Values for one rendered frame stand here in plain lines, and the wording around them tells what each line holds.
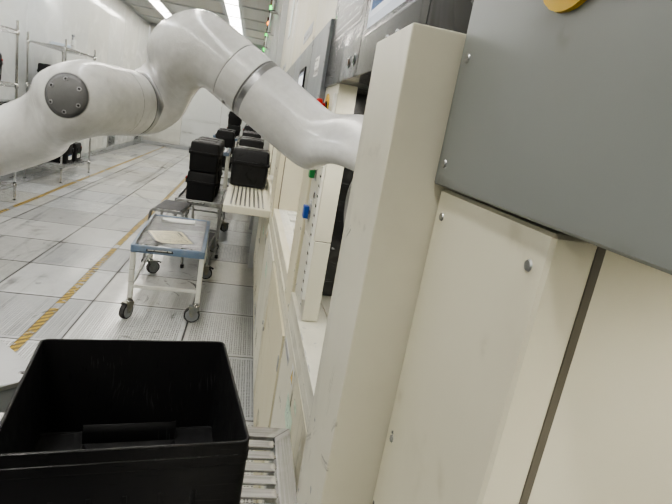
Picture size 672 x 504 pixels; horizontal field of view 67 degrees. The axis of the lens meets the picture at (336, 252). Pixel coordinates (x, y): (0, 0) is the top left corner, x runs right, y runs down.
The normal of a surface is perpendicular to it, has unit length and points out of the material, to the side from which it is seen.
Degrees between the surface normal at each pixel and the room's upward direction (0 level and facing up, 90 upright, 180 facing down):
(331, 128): 44
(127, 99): 83
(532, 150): 90
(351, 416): 90
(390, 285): 90
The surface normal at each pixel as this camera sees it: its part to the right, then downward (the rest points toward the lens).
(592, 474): 0.15, 0.26
